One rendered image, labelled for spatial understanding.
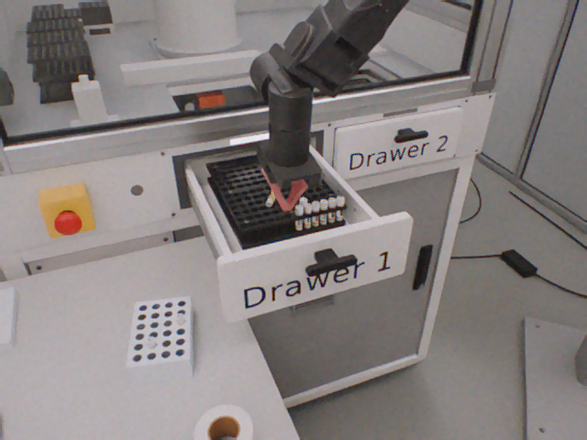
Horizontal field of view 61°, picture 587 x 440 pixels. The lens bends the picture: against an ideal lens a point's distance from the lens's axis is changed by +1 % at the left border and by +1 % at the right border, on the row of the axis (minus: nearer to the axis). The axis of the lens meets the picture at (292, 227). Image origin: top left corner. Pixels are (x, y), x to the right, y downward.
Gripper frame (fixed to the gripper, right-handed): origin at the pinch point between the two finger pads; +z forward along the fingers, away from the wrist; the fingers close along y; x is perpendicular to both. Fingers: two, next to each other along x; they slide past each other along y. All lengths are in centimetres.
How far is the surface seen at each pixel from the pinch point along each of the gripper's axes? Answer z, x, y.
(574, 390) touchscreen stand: 88, -92, -10
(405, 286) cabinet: 53, -42, 18
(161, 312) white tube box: 11.7, 21.2, -4.7
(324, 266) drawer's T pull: -0.7, -0.2, -14.1
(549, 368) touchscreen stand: 89, -91, -1
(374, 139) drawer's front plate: 4.6, -25.5, 19.5
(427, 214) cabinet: 30, -45, 20
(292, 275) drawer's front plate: 3.1, 3.1, -11.1
